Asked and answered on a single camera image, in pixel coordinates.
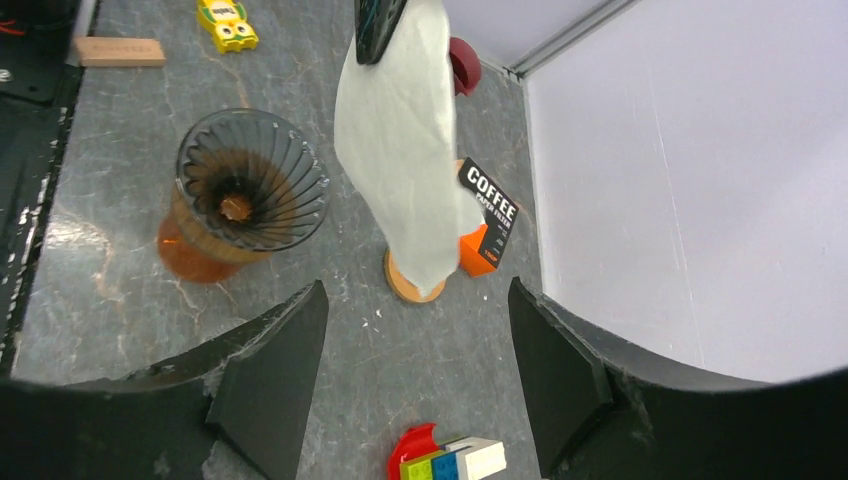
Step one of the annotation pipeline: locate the amber glass carafe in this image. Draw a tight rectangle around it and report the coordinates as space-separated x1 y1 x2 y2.
157 186 272 284

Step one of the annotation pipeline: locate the red curved plastic piece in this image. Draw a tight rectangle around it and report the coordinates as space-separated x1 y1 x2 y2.
387 422 439 480

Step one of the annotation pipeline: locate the dark red black dripper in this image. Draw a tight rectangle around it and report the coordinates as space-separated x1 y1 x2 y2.
449 37 482 96

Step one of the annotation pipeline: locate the blue toy brick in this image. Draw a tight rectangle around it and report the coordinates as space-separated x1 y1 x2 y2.
430 447 467 480

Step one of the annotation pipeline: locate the green toy brick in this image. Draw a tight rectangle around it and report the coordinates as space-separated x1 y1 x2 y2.
399 452 441 480

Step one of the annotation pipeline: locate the white paper coffee filter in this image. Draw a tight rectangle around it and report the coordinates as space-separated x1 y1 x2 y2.
334 1 484 296

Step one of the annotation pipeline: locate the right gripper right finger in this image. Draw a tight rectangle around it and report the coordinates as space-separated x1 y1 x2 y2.
508 278 847 479

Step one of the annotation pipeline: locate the wooden rectangular block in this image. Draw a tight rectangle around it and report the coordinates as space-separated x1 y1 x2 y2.
73 36 166 67

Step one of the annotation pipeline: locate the coffee filter box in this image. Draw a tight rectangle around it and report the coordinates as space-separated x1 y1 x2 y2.
457 157 519 277

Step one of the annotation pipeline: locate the dark glass dripper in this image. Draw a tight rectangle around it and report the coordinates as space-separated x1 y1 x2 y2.
175 108 330 253

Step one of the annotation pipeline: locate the yellow toy figure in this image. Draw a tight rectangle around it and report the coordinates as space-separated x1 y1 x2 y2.
196 0 259 54

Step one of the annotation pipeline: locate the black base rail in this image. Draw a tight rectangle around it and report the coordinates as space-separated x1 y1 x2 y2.
1 1 99 377

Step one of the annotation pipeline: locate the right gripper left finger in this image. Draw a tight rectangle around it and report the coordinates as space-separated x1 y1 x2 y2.
1 281 329 479

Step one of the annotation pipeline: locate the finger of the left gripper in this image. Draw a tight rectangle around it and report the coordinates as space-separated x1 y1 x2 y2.
355 0 407 65

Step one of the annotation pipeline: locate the wooden ring holder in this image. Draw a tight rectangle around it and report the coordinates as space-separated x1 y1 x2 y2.
384 250 446 304

